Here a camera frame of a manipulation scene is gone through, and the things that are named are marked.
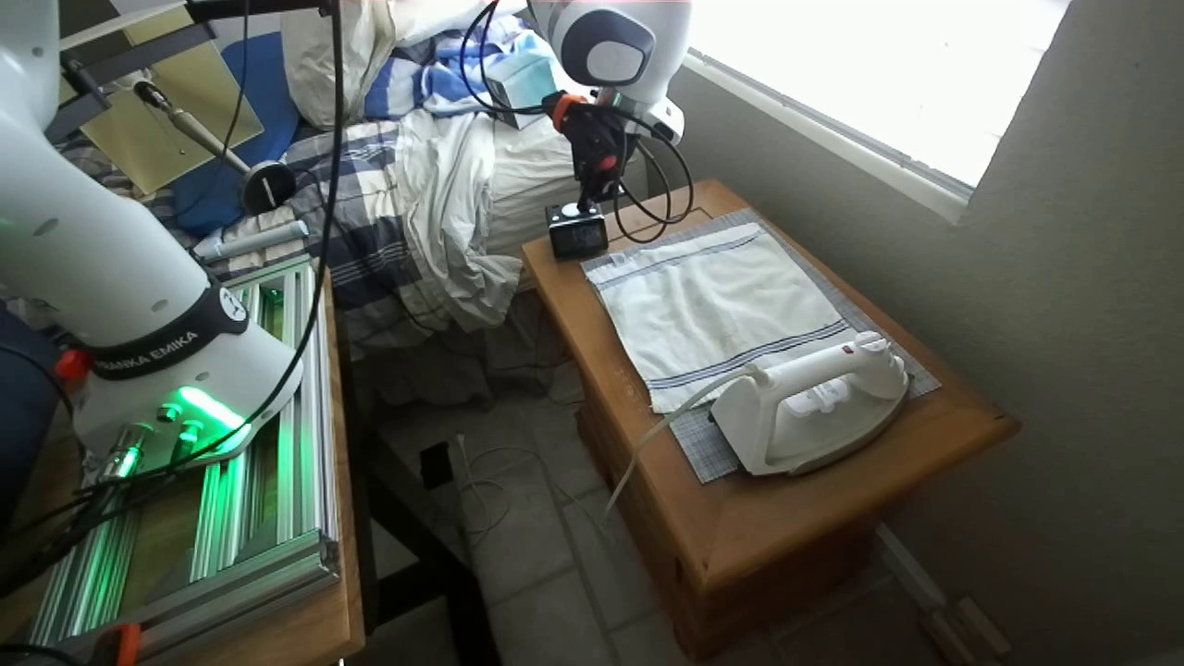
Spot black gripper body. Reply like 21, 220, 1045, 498
547, 93, 631, 207

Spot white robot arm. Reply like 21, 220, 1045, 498
0, 0, 692, 454

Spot black gadget with white buttons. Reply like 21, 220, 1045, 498
547, 205, 608, 258

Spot white towel with blue stripes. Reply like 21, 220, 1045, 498
583, 220, 853, 415

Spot grey checkered ironing mat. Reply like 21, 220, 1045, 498
583, 213, 932, 479

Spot pile of clothes and bedding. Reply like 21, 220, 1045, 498
48, 0, 695, 376

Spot white clothes iron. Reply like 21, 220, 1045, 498
709, 334, 909, 479

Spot wooden side table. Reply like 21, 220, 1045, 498
523, 239, 1017, 660

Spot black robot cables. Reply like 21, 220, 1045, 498
455, 0, 699, 247

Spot white iron power cord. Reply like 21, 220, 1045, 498
598, 403, 726, 516

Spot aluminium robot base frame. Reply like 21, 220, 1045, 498
28, 258, 339, 654

